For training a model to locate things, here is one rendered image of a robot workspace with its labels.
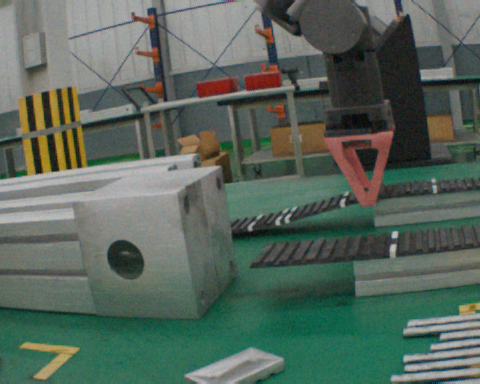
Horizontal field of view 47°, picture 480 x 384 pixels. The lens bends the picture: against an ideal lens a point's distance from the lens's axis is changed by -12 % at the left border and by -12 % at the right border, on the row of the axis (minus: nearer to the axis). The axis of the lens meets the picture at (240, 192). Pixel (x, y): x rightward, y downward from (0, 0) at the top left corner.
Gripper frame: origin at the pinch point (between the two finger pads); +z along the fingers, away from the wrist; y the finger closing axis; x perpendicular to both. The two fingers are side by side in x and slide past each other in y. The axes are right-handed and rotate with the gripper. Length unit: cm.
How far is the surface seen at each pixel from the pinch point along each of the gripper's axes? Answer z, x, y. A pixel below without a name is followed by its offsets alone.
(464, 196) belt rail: 0.9, 10.7, 2.0
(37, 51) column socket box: -59, -220, -258
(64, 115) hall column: -12, -206, -262
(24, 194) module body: -4.2, -39.5, 4.8
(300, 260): 0.0, -3.3, 21.4
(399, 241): 0.2, 3.8, 18.3
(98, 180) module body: -4.8, -28.0, 4.9
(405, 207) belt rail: 1.5, 3.9, 1.7
